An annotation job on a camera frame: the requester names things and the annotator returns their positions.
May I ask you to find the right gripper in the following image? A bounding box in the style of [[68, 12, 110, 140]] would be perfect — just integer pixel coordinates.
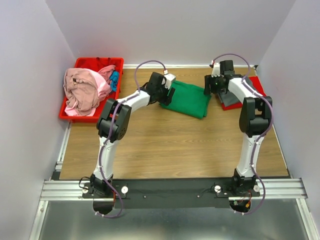
[[202, 74, 224, 95]]

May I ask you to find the green t shirt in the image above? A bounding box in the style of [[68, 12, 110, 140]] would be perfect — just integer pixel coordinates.
[[160, 80, 212, 119]]

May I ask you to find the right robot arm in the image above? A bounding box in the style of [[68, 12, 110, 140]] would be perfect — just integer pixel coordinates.
[[204, 60, 273, 196]]

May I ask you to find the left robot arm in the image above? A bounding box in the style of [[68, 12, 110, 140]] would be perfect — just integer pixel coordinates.
[[90, 70, 176, 198]]

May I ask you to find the folded grey t shirt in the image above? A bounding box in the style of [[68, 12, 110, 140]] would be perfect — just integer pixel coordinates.
[[216, 77, 255, 107]]

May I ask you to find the folded red t shirt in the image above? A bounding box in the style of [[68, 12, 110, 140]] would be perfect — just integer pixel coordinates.
[[221, 76, 266, 111]]

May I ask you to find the blue shirt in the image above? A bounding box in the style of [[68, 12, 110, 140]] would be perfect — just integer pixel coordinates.
[[109, 71, 120, 92]]

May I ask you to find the light pink shirt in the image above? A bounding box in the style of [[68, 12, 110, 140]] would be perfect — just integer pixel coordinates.
[[64, 68, 111, 117]]

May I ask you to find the red plastic bin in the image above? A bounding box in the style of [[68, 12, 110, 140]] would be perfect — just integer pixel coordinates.
[[59, 57, 124, 123]]

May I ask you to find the dusty pink shirt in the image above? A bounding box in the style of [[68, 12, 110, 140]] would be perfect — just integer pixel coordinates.
[[63, 68, 100, 116]]

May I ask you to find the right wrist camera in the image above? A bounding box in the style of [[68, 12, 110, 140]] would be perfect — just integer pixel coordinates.
[[209, 61, 221, 77]]

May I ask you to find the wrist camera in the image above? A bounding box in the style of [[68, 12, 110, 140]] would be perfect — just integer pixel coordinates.
[[209, 61, 221, 77], [161, 73, 176, 90]]

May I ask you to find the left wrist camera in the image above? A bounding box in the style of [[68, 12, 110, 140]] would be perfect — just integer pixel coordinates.
[[161, 73, 176, 90]]

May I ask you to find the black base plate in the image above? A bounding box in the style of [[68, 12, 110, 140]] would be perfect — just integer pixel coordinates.
[[79, 177, 260, 212]]

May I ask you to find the aluminium table frame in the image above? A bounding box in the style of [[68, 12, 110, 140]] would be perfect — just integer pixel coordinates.
[[28, 64, 320, 240]]

